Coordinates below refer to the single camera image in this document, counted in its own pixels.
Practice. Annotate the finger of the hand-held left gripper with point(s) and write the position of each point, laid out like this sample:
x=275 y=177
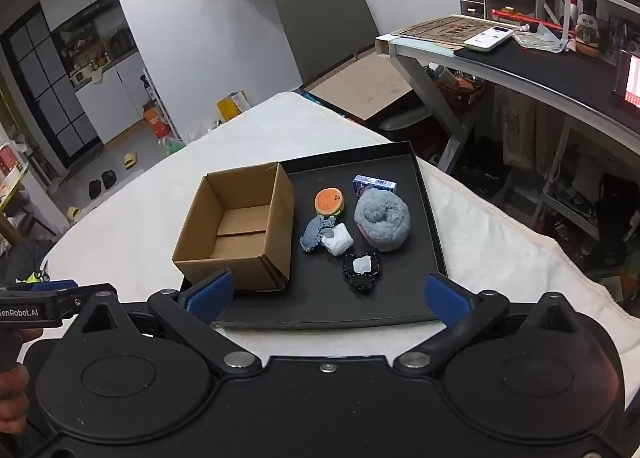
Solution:
x=55 y=286
x=75 y=300

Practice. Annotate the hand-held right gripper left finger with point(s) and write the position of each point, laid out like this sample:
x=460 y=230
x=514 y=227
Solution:
x=207 y=295

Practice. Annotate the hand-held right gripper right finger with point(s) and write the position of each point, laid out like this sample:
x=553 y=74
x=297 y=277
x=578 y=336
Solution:
x=447 y=300

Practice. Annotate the black tray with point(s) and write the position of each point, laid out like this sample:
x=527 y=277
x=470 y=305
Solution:
x=400 y=278

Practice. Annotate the grey fluffy plush toy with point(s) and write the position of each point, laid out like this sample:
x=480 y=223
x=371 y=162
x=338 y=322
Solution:
x=382 y=223

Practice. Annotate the brown cardboard box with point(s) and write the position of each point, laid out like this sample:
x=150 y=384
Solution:
x=280 y=218

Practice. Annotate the white cloth ball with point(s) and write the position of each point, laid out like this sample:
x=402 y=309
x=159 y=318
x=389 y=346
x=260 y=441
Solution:
x=337 y=240

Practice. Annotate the blue tissue packet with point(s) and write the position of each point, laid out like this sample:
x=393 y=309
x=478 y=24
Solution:
x=375 y=184

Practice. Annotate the person's left hand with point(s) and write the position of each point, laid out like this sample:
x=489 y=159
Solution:
x=12 y=398

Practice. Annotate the yellow slipper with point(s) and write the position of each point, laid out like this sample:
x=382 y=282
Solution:
x=130 y=160
x=73 y=213

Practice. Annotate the black beaded pouch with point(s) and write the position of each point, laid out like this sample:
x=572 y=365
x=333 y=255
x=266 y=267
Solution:
x=361 y=278

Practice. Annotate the black slipper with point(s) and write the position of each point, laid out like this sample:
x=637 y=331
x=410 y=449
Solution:
x=109 y=180
x=95 y=189

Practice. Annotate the small denim cloth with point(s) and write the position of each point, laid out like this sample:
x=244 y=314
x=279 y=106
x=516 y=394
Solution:
x=312 y=235

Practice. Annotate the burger plush toy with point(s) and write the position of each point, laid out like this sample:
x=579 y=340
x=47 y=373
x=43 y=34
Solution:
x=329 y=200

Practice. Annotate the orange carton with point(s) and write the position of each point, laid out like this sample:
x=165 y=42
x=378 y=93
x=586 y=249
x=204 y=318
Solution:
x=156 y=122

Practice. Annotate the black framed glass door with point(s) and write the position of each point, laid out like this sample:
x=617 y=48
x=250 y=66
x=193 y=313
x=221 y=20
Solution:
x=45 y=98

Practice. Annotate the yellow box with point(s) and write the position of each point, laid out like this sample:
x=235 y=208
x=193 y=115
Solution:
x=231 y=107

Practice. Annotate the white narrow rack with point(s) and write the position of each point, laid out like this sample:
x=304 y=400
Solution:
x=159 y=88

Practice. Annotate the brown side table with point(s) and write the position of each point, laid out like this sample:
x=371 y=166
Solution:
x=360 y=88

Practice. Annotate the shelf unit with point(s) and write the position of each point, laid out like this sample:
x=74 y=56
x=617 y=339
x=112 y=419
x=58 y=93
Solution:
x=430 y=55

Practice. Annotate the black desk mat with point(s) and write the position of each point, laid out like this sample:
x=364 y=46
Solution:
x=560 y=73

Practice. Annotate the white remote control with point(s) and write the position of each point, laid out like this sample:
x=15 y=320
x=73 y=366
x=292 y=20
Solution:
x=487 y=39

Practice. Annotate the brown patterned mat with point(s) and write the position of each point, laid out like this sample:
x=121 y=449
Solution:
x=445 y=30

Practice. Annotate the red glowing screen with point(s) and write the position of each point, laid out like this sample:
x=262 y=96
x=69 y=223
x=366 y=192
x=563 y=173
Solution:
x=631 y=83

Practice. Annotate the red long box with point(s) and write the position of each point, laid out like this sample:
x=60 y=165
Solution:
x=525 y=20

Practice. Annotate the panda plush figure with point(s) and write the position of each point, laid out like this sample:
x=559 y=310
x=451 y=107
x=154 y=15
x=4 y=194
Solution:
x=587 y=28

